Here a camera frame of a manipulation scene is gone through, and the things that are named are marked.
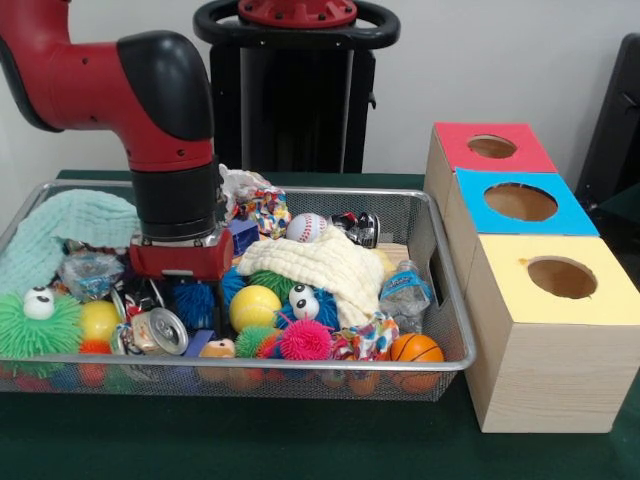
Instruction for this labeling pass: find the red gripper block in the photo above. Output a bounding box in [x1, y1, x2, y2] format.
[128, 227, 235, 334]

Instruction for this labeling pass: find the plain blue spiky ball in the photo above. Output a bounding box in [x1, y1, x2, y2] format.
[172, 282, 217, 329]

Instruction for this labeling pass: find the smooth yellow ball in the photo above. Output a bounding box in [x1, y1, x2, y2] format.
[228, 284, 283, 333]

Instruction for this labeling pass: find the cream yellow cloth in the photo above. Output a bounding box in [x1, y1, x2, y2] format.
[236, 227, 386, 326]

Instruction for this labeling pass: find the shallow metal mesh bin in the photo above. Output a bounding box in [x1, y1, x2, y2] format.
[0, 179, 477, 404]

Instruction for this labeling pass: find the wooden box with three holes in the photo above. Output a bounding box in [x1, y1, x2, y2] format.
[422, 121, 640, 435]

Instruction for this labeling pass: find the crushed silver drink can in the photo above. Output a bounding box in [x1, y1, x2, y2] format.
[115, 307, 190, 357]

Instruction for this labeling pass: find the pink spiky ball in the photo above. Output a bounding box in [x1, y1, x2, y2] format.
[277, 319, 335, 361]

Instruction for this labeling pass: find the white toy baseball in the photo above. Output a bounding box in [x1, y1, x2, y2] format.
[285, 213, 329, 245]

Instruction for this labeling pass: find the dark green table cloth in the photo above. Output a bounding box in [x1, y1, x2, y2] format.
[0, 169, 640, 480]
[589, 192, 640, 242]

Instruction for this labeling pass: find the green spiky ball with eyes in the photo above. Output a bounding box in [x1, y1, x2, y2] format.
[0, 285, 84, 371]

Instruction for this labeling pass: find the mint green cloth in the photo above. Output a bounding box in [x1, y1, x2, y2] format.
[0, 188, 141, 296]

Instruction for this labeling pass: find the crushed black drink can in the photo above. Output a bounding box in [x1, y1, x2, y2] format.
[329, 211, 381, 250]

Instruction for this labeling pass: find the crushed clear water bottle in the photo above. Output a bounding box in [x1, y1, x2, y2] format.
[379, 259, 434, 321]

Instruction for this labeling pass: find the orange toy basketball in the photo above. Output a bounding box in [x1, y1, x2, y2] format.
[389, 332, 445, 363]

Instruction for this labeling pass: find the black upright panel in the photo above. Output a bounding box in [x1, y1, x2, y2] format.
[574, 33, 640, 201]

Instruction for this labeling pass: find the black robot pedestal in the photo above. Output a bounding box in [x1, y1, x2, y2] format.
[193, 0, 401, 174]

